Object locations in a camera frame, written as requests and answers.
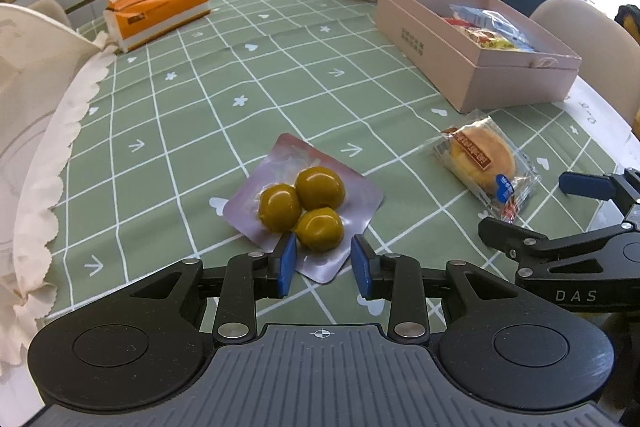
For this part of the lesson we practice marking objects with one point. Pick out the yellow armchair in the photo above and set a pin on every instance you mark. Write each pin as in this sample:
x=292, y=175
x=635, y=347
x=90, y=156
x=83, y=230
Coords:
x=629, y=18

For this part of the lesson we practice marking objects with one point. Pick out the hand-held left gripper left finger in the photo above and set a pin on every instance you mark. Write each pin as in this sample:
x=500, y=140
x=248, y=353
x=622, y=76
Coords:
x=286, y=267

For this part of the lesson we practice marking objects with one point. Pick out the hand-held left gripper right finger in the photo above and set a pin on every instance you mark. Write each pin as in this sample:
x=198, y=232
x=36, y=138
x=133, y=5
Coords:
x=362, y=269

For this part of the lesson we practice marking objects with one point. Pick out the golden bun packet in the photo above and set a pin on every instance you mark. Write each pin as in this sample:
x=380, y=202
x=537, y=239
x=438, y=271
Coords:
x=482, y=157

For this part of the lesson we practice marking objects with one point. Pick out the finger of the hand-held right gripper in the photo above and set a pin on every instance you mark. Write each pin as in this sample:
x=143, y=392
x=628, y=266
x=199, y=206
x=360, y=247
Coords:
x=585, y=186
x=505, y=237

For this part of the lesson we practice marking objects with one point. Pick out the beige dining chair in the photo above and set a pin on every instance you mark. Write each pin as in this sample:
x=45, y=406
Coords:
x=595, y=37
x=50, y=13

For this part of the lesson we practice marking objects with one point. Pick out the pink cardboard box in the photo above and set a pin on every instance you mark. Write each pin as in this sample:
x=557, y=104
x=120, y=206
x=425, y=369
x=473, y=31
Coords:
x=500, y=79

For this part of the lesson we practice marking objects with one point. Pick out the white scalloped cloth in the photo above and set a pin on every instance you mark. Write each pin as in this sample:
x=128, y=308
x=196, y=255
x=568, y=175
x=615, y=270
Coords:
x=30, y=147

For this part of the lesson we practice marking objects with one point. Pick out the clear plastic snack packet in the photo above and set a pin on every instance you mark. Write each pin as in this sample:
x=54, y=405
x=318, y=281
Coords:
x=482, y=14

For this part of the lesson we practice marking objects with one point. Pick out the orange tissue box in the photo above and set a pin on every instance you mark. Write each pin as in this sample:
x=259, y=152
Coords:
x=160, y=4

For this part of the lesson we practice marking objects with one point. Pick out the green balls vacuum packet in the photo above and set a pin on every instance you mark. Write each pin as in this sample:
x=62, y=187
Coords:
x=310, y=192

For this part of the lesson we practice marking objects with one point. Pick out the green checked tablecloth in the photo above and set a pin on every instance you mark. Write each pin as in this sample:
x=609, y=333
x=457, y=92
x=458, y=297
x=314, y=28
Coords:
x=200, y=107

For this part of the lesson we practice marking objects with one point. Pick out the red yellow snack packet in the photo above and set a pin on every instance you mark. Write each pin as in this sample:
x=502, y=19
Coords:
x=500, y=42

